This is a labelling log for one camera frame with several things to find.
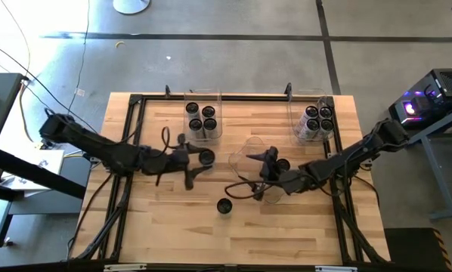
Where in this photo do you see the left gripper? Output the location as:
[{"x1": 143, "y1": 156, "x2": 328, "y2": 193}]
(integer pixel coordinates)
[{"x1": 141, "y1": 133, "x2": 214, "y2": 191}]

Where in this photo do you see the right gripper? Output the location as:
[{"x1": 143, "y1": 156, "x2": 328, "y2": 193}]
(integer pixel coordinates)
[{"x1": 246, "y1": 146, "x2": 311, "y2": 202}]

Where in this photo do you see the clear plastic bin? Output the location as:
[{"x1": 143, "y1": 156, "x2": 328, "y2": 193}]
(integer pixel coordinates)
[
  {"x1": 228, "y1": 136, "x2": 289, "y2": 206},
  {"x1": 287, "y1": 88, "x2": 335, "y2": 147},
  {"x1": 182, "y1": 89, "x2": 223, "y2": 147}
]

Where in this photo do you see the black floor tape strip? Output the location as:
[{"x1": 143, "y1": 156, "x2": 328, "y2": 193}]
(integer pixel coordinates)
[
  {"x1": 39, "y1": 32, "x2": 452, "y2": 42},
  {"x1": 314, "y1": 0, "x2": 341, "y2": 95}
]

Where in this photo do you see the white paper sheet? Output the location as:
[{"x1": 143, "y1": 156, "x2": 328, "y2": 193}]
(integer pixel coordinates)
[{"x1": 1, "y1": 149, "x2": 65, "y2": 192}]

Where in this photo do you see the black hazard striped mat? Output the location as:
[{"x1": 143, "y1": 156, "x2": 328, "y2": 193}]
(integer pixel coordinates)
[{"x1": 383, "y1": 226, "x2": 452, "y2": 271}]

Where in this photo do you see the white round stand base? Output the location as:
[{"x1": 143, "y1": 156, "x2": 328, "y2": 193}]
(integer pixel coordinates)
[{"x1": 112, "y1": 0, "x2": 152, "y2": 16}]

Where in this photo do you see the grey metal stand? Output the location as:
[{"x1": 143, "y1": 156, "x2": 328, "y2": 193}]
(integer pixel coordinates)
[{"x1": 399, "y1": 104, "x2": 452, "y2": 221}]

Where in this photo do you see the black RGB computer tower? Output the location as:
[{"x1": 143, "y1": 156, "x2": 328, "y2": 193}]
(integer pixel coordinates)
[{"x1": 387, "y1": 66, "x2": 452, "y2": 131}]

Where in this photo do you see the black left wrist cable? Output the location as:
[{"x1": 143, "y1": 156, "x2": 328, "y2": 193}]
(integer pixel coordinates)
[{"x1": 156, "y1": 126, "x2": 181, "y2": 188}]

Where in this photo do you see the black aluminium table frame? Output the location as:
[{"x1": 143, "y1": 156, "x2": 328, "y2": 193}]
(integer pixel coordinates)
[{"x1": 67, "y1": 92, "x2": 392, "y2": 265}]

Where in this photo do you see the silver table bracket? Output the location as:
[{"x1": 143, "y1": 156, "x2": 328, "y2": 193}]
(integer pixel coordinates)
[
  {"x1": 314, "y1": 265, "x2": 358, "y2": 272},
  {"x1": 103, "y1": 263, "x2": 148, "y2": 272}
]

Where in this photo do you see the black floor cable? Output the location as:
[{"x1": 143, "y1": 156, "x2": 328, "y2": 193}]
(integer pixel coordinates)
[
  {"x1": 67, "y1": 0, "x2": 91, "y2": 114},
  {"x1": 0, "y1": 37, "x2": 101, "y2": 135}
]

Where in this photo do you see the black desk leg frame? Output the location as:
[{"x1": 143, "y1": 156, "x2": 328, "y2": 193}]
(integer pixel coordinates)
[{"x1": 0, "y1": 147, "x2": 87, "y2": 250}]

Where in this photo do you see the yellow floor cable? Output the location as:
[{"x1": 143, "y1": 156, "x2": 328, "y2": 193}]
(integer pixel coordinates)
[{"x1": 0, "y1": 0, "x2": 38, "y2": 144}]

